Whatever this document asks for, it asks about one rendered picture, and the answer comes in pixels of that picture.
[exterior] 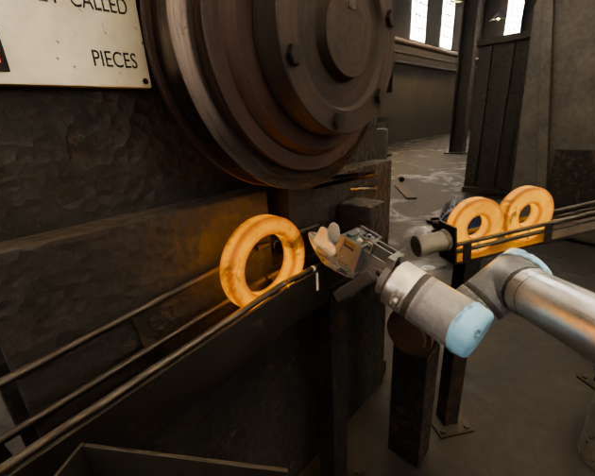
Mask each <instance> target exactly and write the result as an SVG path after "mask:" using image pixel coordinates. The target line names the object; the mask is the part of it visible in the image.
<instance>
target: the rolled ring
mask: <svg viewBox="0 0 595 476"><path fill-rule="evenodd" d="M269 234H275V235H277V236H278V237H279V239H280V241H281V244H282V247H283V262H282V267H281V270H280V273H279V275H278V276H277V277H276V279H275V280H274V281H273V282H272V283H271V284H270V285H269V286H268V287H266V288H265V289H263V290H262V291H258V292H251V291H250V290H249V288H248V287H247V283H246V279H245V267H246V262H247V257H248V254H249V252H250V251H251V249H252V248H253V247H254V246H255V245H256V243H257V242H258V241H260V240H261V239H262V238H264V237H265V236H266V235H269ZM304 257H305V250H304V243H303V239H302V237H301V234H300V232H299V230H298V228H297V227H296V226H295V225H294V224H293V223H292V222H291V221H289V220H288V219H286V218H283V217H279V216H276V215H272V214H260V215H256V216H254V217H251V218H249V219H248V220H247V221H245V222H244V223H242V224H241V225H240V226H239V227H238V228H237V229H236V230H235V231H234V232H233V234H232V235H231V236H230V238H229V239H228V241H227V243H226V245H225V247H224V250H223V253H222V256H221V261H220V280H221V284H222V287H223V290H224V292H225V294H226V295H227V297H228V298H229V300H230V301H232V302H233V303H234V304H236V305H237V306H239V307H241V308H242V307H243V306H245V305H246V304H248V303H249V302H250V301H251V300H253V299H255V298H257V297H258V296H260V295H261V294H263V293H264V292H266V291H267V290H269V289H270V288H272V287H274V286H275V285H277V284H278V283H280V282H281V281H284V280H285V279H287V278H289V277H291V276H293V275H295V274H296V273H298V272H300V271H302V269H303V265H304Z"/></svg>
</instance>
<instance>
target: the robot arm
mask: <svg viewBox="0 0 595 476"><path fill-rule="evenodd" d="M365 230H367V231H369V232H370V233H372V234H374V235H375V237H374V236H372V234H369V233H367V232H365ZM308 236H309V240H310V243H311V245H312V247H313V249H314V251H315V254H316V255H317V257H318V258H319V259H320V261H321V262H322V263H323V264H324V265H326V266H327V267H329V268H331V269H332V270H334V271H335V272H338V273H340V274H341V275H344V276H345V277H348V278H353V279H354V278H355V279H354V280H352V281H350V282H344V283H342V284H341V285H340V286H339V288H338V289H337V290H336V291H334V292H333V295H334V297H335V298H336V300H337V301H338V302H340V301H342V300H348V299H352V298H353V297H354V295H355V293H357V292H358V291H360V290H362V289H363V288H365V287H367V286H368V285H369V284H371V283H373V282H374V281H376V282H377V283H376V286H375V292H376V293H378V294H379V295H381V302H382V303H384V304H385V305H387V306H388V307H389V308H391V309H392V310H394V311H395V312H396V313H398V314H399V315H401V316H402V317H404V318H405V319H406V320H408V321H409V322H411V323H412V324H414V325H415V326H416V327H418V328H419V329H421V330H422V331H424V332H425V333H427V334H428V335H430V336H431V337H432V338H433V339H434V340H435V341H436V342H437V343H439V344H440V345H442V346H444V347H446V348H447V349H448V350H449V351H450V352H451V353H454V354H457V355H458V356H460V357H462V358H467V357H468V356H469V355H470V354H471V353H472V352H473V351H474V350H475V349H476V348H477V347H478V345H479V344H480V342H481V341H482V340H483V338H484V337H485V334H486V333H487V331H488V330H489V328H490V327H491V326H492V325H494V324H495V323H496V322H498V321H500V320H501V319H502V318H504V317H505V316H506V315H508V314H509V313H511V312H513V313H514V314H516V315H520V316H522V317H523V318H525V319H527V320H528V321H530V322H531V323H533V324H534V325H536V326H537V327H539V328H540V329H541V330H543V331H544V332H546V333H547V334H549V335H550V336H552V337H553V338H555V339H556V340H558V341H560V342H561V343H563V344H564V345H566V346H567V347H569V348H570V349H572V350H574V351H575V352H577V353H578V354H580V355H581V356H583V357H584V358H586V359H587V360H589V361H590V362H591V363H593V364H594V365H595V293H594V292H591V291H589V290H587V289H585V288H583V287H580V286H578V285H575V284H573V283H571V282H568V281H566V280H562V279H560V278H557V277H556V276H553V274H552V272H551V270H550V269H549V267H548V266H547V265H545V264H544V263H543V262H542V261H540V260H539V259H538V258H537V257H536V256H534V255H533V254H529V253H528V252H527V251H525V250H523V249H519V248H510V249H508V250H506V251H505V252H503V253H502V254H500V255H498V256H497V257H496V258H495V260H494V261H492V262H491V263H489V264H488V265H487V266H486V267H484V268H483V269H482V270H481V271H479V272H478V273H477V274H475V275H474V276H473V277H472V278H470V279H469V280H468V281H466V282H465V283H464V284H462V285H461V286H459V287H458V288H457V289H456V290H455V289H453V288H451V287H449V286H448V285H447V284H445V283H444V282H442V281H440V280H438V279H436V278H434V277H433V276H431V275H429V274H428V273H426V272H425V271H423V270H421V269H420V268H418V267H416V266H414V265H413V264H411V263H409V262H404V263H401V261H402V259H403V256H404V254H402V253H400V252H398V251H397V250H395V249H394V248H392V247H391V246H388V245H387V244H385V243H383V242H381V240H382V237H381V236H380V235H379V234H377V233H375V232H373V231H372V230H370V229H367V228H366V227H364V226H362V225H361V227H360V228H356V229H352V230H350V231H348V232H346V233H343V234H341V235H340V230H339V226H338V225H337V224H336V223H334V222H332V223H330V225H329V226H328V228H327V229H326V228H325V227H321V228H320V229H319V231H318V232H313V231H310V232H309V233H308ZM335 254H336V256H335Z"/></svg>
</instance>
